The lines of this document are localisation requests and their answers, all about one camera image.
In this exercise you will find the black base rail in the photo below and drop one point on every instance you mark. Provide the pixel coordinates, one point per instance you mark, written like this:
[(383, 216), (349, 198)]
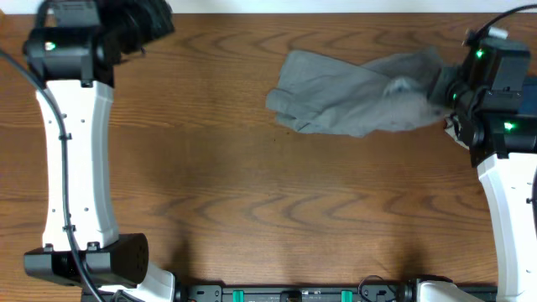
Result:
[(371, 289)]

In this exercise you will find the folded blue garment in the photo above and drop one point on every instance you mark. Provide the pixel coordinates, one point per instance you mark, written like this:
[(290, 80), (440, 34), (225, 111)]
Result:
[(529, 103)]

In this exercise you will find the folded beige garment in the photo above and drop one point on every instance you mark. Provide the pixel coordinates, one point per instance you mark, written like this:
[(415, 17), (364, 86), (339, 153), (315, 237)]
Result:
[(450, 130)]

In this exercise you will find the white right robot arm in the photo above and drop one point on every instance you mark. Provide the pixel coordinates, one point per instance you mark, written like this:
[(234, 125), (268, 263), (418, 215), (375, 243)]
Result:
[(492, 100)]

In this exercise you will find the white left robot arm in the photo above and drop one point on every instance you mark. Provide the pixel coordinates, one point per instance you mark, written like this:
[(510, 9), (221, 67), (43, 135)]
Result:
[(71, 52)]

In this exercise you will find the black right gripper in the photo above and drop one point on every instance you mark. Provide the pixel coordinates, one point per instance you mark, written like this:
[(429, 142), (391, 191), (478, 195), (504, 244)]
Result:
[(440, 94)]

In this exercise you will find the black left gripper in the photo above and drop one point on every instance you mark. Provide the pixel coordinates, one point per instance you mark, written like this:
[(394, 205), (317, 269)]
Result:
[(154, 10)]

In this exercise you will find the grey shorts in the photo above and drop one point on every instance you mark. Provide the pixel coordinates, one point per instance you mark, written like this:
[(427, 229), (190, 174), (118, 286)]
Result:
[(320, 94)]

